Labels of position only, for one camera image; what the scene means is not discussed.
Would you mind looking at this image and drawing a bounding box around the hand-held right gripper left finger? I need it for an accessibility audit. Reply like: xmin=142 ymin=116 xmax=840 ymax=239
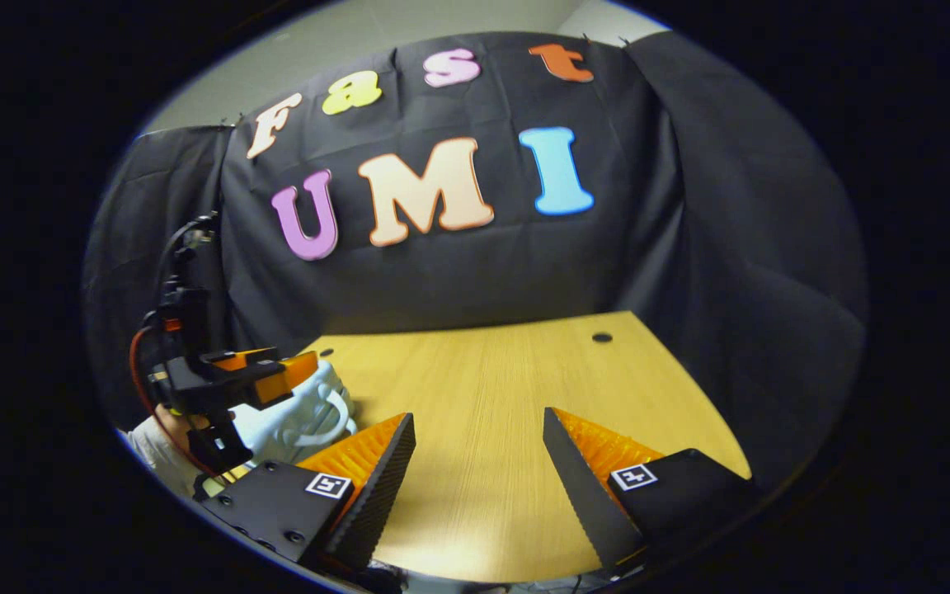
xmin=197 ymin=411 xmax=418 ymax=572

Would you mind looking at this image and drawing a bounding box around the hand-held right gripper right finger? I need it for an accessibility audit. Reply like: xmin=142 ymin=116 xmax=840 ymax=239
xmin=541 ymin=406 xmax=763 ymax=573

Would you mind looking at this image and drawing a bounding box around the light blue suitcase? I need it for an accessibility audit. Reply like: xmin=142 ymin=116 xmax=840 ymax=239
xmin=230 ymin=359 xmax=359 ymax=469

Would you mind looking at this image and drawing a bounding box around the black backdrop cloth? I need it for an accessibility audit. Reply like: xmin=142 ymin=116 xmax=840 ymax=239
xmin=83 ymin=31 xmax=868 ymax=488

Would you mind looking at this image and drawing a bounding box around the red cable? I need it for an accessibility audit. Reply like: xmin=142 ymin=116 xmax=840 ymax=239
xmin=129 ymin=326 xmax=224 ymax=481

